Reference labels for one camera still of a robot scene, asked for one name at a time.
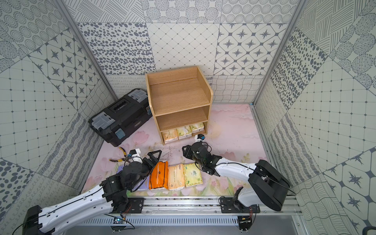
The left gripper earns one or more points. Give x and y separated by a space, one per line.
150 163

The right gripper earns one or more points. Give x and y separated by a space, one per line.
187 152

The orange tissue pack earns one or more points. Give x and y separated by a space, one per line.
159 176

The green tissue pack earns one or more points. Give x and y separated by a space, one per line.
198 127
184 132

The yellow tissue pack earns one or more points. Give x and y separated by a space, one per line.
170 136

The purple tissue pack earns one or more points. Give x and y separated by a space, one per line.
120 169
142 186

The green tissue pack shelf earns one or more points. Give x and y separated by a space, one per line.
192 175

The beige tissue pack shelf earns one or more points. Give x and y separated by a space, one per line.
176 180

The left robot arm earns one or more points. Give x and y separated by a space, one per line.
110 196

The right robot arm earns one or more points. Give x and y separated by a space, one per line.
267 185

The black plastic toolbox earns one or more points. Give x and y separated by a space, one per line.
122 118

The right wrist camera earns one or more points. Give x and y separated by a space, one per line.
199 137

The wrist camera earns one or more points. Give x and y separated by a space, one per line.
134 156
199 137

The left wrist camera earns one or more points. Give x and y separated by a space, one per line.
134 156

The yellow handled pliers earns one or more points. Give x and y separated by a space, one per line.
118 155

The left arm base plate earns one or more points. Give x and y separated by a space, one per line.
132 205

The aluminium mounting rail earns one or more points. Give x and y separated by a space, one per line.
198 205

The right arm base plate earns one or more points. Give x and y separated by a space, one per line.
232 205

